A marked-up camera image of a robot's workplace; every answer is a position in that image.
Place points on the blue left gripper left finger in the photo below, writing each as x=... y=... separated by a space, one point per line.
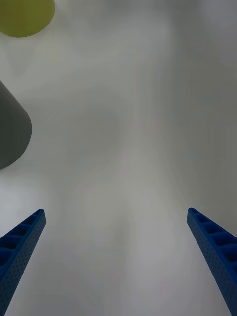
x=17 y=256

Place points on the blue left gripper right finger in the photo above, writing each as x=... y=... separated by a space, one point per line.
x=217 y=249

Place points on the grey plastic waste bin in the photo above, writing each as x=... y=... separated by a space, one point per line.
x=12 y=130

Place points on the yellow-green plastic waste bin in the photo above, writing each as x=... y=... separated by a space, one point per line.
x=24 y=14

